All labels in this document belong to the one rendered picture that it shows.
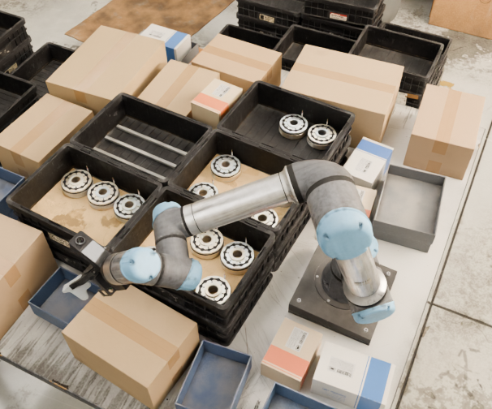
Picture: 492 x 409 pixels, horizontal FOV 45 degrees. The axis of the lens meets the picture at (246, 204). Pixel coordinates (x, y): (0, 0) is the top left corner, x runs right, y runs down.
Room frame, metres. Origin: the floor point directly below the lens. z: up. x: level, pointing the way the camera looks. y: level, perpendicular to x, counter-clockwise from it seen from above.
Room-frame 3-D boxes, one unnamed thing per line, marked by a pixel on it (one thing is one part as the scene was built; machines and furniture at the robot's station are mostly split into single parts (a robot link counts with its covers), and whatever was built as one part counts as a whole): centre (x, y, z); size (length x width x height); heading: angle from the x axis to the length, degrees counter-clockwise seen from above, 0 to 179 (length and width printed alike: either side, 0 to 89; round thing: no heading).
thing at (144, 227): (1.03, 0.16, 0.87); 0.40 x 0.30 x 0.11; 60
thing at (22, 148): (1.61, 0.73, 0.78); 0.30 x 0.22 x 0.16; 151
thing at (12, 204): (1.23, 0.50, 0.92); 0.40 x 0.30 x 0.02; 60
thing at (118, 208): (1.23, 0.37, 0.86); 0.10 x 0.10 x 0.01
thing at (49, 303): (0.95, 0.54, 0.74); 0.20 x 0.15 x 0.07; 60
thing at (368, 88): (1.82, -0.38, 0.80); 0.40 x 0.30 x 0.20; 67
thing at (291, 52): (2.59, -0.38, 0.31); 0.40 x 0.30 x 0.34; 63
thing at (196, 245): (1.09, 0.12, 0.86); 0.10 x 0.10 x 0.01
